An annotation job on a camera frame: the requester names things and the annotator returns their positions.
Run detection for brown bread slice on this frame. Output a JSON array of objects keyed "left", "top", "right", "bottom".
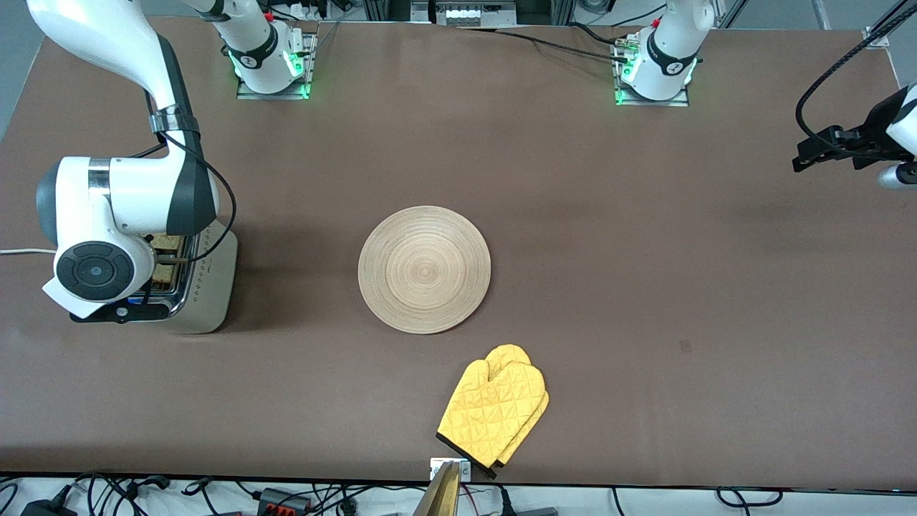
[{"left": 147, "top": 234, "right": 184, "bottom": 285}]

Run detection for round wooden plate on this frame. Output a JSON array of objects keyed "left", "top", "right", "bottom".
[{"left": 357, "top": 206, "right": 492, "bottom": 335}]

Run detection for silver two-slot toaster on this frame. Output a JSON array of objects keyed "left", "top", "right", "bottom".
[{"left": 107, "top": 215, "right": 239, "bottom": 335}]

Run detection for black orange connector block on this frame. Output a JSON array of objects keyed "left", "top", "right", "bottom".
[{"left": 256, "top": 487, "right": 313, "bottom": 514}]

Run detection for white power strip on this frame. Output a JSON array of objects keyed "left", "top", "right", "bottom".
[{"left": 272, "top": 0, "right": 337, "bottom": 22}]

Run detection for yellow quilted oven mitt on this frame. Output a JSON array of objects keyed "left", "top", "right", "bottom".
[
  {"left": 486, "top": 344, "right": 551, "bottom": 479},
  {"left": 436, "top": 360, "right": 547, "bottom": 467}
]

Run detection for grey electrical box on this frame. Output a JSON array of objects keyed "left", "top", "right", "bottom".
[{"left": 430, "top": 0, "right": 518, "bottom": 28}]

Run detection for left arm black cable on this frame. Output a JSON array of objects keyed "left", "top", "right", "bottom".
[{"left": 795, "top": 0, "right": 917, "bottom": 155}]

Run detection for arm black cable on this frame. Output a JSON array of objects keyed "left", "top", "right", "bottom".
[
  {"left": 129, "top": 93, "right": 237, "bottom": 264},
  {"left": 795, "top": 0, "right": 917, "bottom": 155}
]

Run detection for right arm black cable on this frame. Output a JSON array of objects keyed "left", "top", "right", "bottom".
[{"left": 129, "top": 93, "right": 237, "bottom": 264}]

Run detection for long black table cable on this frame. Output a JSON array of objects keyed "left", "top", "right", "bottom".
[{"left": 458, "top": 26, "right": 631, "bottom": 64}]

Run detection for black cable loop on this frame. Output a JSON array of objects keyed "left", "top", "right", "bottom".
[{"left": 716, "top": 486, "right": 783, "bottom": 508}]

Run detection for small metal table bracket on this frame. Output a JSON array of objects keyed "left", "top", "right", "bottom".
[{"left": 430, "top": 459, "right": 472, "bottom": 482}]

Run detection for gold camera mount bar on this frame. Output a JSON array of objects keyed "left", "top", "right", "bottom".
[{"left": 414, "top": 460, "right": 461, "bottom": 516}]

